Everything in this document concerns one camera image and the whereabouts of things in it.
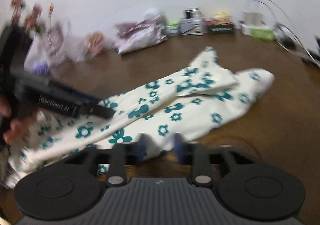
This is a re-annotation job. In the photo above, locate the person left hand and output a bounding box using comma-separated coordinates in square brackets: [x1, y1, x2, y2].
[1, 96, 38, 144]

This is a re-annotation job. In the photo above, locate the green tissue pack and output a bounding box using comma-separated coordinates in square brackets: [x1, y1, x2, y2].
[250, 29, 276, 41]

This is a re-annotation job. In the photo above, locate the cream teal flower garment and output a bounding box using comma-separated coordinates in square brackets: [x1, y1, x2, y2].
[1, 46, 274, 189]

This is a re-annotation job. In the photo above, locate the white power strip with chargers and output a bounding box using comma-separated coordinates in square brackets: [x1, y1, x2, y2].
[239, 10, 267, 36]

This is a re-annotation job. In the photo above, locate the clear plastic bag with snacks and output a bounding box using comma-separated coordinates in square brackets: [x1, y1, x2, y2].
[67, 31, 115, 62]

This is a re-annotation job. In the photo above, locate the floral lilac fabric pouch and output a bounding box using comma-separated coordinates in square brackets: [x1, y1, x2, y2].
[115, 14, 168, 55]

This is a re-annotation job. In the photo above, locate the grey metal tin box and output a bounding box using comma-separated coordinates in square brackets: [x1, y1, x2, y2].
[179, 8, 207, 36]

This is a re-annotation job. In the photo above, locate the black box with yellow item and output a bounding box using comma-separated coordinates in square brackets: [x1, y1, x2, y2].
[206, 11, 234, 34]

